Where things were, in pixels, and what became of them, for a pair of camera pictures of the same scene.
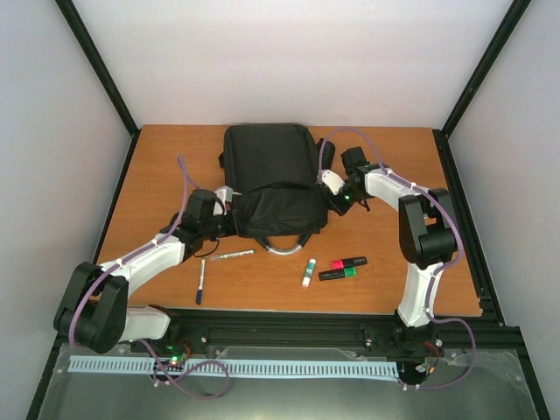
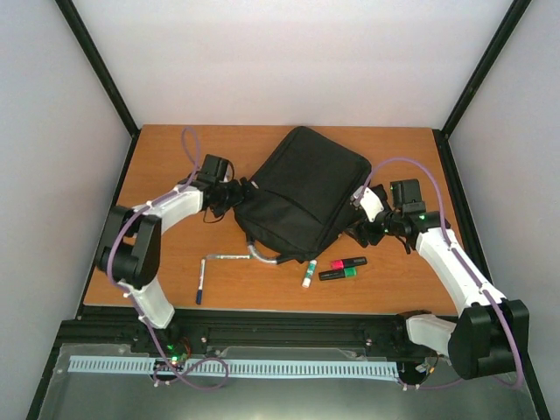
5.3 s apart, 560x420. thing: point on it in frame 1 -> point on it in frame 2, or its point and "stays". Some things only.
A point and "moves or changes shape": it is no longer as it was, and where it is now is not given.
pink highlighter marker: x=341 y=263 stays
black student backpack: x=273 y=171 moves or changes shape
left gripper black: x=234 y=226 -> x=240 y=196
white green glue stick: x=309 y=271 stays
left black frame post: x=104 y=73 stays
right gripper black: x=340 y=207 -> x=363 y=231
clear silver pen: x=217 y=257 moves or changes shape
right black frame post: x=514 y=13 stays
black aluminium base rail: x=332 y=328 stays
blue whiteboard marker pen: x=199 y=294 stays
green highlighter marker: x=337 y=274 stays
